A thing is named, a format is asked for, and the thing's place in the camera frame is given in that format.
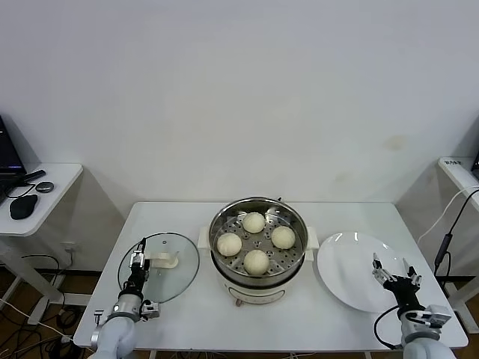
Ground black computer mouse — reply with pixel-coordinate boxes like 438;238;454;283
8;194;39;221

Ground large white plate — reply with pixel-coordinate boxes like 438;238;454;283
316;230;411;313

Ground black coiled floor cable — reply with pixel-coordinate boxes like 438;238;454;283
54;306;78;332

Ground steel steamer basket white handles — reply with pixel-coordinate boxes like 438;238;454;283
197;197;320;286

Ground glass lid with white handle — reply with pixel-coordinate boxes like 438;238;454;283
117;232;200;306

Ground white steamed baozi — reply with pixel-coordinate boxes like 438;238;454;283
216;233;242;257
270;225;296;250
243;249;270;276
242;211;265;235

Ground white floor cable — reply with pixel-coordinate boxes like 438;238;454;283
0;298;72;343

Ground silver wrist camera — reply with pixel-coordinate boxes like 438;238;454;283
140;301;161;320
407;304;453;330

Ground white side table with label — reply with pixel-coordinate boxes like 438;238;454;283
436;155;479;334

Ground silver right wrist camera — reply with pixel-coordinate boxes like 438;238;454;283
407;304;453;330

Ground white wall outlet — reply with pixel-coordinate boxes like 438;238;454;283
61;242;82;259

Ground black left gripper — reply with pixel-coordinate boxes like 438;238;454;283
125;236;151;296

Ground black laptop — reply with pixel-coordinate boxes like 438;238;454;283
0;114;28;206

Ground black cable with inline block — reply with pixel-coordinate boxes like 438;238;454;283
433;188;479;278

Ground white side table with laptop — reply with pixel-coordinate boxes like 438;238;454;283
0;162;83;326

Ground white hanging cable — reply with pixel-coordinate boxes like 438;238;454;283
418;185;479;242

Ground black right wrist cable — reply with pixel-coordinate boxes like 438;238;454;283
373;304;405;352

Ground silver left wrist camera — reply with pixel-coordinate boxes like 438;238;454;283
140;301;161;320

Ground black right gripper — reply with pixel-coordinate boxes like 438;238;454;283
371;252;423;311

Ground black floor cable loop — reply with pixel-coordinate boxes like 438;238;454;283
20;254;67;300

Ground black bar-shaped device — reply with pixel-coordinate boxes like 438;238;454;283
19;170;46;186

